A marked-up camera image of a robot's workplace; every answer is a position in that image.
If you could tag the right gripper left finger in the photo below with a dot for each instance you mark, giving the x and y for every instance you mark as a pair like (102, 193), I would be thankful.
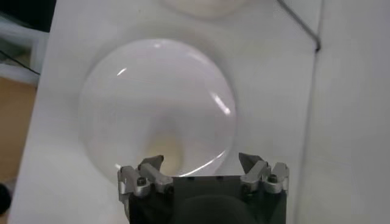
(138, 182)

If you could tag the white round plate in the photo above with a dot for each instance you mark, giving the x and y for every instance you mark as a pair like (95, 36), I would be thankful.
(152, 100)

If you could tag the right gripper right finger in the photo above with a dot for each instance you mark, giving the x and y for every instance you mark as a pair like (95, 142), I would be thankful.
(274, 181)

